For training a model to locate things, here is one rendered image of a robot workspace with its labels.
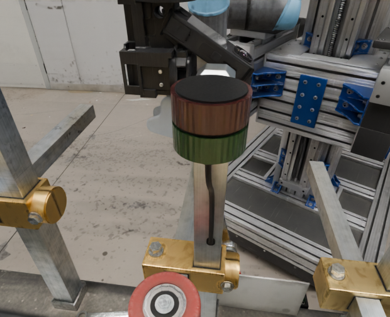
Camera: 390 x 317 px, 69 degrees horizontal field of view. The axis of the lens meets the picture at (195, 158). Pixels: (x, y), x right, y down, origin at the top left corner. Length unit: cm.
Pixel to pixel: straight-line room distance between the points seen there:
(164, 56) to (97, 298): 45
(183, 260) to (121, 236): 121
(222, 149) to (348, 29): 93
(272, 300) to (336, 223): 17
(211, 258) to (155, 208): 135
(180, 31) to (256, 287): 40
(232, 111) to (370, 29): 102
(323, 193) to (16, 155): 50
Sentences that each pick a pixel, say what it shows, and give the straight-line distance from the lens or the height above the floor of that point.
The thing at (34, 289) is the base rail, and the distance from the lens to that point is 67.
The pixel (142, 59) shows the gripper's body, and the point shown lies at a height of 112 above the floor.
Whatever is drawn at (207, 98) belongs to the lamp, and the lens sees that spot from 19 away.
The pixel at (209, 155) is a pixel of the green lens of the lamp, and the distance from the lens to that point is 20.
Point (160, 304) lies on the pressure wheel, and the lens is 34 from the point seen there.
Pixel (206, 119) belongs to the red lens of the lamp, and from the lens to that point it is 19.
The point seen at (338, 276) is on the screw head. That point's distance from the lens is 45.
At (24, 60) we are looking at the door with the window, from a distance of 372.
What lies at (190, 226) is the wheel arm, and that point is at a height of 86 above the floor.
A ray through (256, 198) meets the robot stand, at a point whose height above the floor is 21.
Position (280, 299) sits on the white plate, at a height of 75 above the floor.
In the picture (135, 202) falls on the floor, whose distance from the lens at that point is 178.
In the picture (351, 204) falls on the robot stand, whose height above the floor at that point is 21.
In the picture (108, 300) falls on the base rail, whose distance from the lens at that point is 60.
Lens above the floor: 122
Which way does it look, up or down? 35 degrees down
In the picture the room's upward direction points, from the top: straight up
